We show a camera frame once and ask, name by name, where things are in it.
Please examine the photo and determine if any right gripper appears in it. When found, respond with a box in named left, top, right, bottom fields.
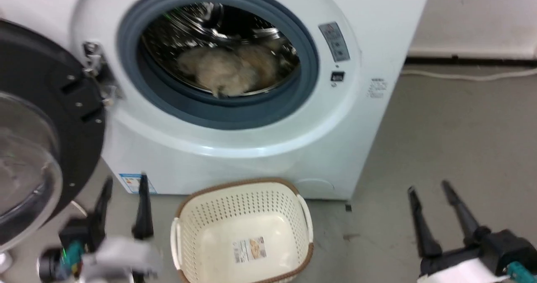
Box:
left=408, top=180, right=537, bottom=283

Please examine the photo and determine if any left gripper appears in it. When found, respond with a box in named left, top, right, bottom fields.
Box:
left=39, top=173, right=163, bottom=283

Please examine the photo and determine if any cream perforated laundry basket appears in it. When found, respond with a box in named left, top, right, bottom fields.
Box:
left=170, top=178, right=315, bottom=283

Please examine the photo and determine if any basket product label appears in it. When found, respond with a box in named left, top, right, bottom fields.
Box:
left=233, top=237, right=267, bottom=264

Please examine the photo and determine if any white front-load washing machine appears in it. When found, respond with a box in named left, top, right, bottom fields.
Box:
left=0, top=0, right=433, bottom=201

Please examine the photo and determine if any beige plush toy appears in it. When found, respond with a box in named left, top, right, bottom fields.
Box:
left=176, top=43, right=282, bottom=98

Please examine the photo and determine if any blue energy label sticker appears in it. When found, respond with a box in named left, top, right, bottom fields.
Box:
left=119, top=173, right=157, bottom=194

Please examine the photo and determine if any black round washer door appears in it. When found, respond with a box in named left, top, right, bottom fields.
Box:
left=0, top=19, right=106, bottom=252

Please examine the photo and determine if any metal door hinge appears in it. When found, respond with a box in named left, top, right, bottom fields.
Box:
left=82, top=42, right=122, bottom=106

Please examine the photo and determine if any grey rubber door gasket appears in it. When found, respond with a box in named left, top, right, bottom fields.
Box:
left=117, top=0, right=319, bottom=131

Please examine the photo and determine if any white power cable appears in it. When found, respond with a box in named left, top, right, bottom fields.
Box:
left=401, top=68, right=537, bottom=82

